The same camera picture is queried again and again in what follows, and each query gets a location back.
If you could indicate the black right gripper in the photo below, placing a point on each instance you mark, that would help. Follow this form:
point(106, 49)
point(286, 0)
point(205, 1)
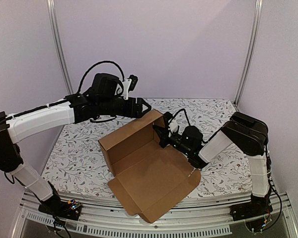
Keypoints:
point(165, 138)

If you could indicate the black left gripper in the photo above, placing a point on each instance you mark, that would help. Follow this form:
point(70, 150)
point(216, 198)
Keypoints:
point(137, 112)

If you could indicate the brown cardboard box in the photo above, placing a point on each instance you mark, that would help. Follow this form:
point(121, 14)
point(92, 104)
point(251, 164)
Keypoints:
point(148, 180)

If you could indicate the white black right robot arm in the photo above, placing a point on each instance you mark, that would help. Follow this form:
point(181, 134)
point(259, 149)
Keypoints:
point(248, 134)

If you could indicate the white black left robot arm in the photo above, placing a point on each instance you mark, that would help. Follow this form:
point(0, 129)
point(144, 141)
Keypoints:
point(107, 96)

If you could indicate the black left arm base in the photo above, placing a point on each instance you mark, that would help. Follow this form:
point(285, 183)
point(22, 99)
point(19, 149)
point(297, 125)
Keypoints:
point(65, 209)

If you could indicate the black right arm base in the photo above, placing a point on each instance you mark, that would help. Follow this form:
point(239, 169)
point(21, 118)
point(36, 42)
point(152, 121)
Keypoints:
point(257, 206)

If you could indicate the floral patterned table mat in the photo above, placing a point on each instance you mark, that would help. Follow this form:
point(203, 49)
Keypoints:
point(76, 164)

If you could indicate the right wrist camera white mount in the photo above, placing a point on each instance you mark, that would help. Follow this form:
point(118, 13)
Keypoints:
point(170, 124)

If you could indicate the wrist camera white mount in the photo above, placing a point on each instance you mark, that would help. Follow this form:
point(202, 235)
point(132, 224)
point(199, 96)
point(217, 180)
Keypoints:
point(128, 85)
point(170, 124)

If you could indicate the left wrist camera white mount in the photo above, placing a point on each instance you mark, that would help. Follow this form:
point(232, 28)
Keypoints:
point(128, 85)

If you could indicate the aluminium front rail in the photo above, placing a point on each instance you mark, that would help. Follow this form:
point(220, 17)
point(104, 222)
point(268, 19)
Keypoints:
point(104, 217)

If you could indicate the left aluminium frame post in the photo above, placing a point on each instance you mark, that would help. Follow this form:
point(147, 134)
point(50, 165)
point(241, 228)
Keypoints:
point(58, 45)

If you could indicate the aluminium frame post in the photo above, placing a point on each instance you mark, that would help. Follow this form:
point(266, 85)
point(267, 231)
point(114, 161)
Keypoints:
point(58, 45)
point(250, 51)

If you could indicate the right aluminium frame post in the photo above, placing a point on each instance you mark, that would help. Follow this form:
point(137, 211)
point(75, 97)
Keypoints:
point(250, 51)

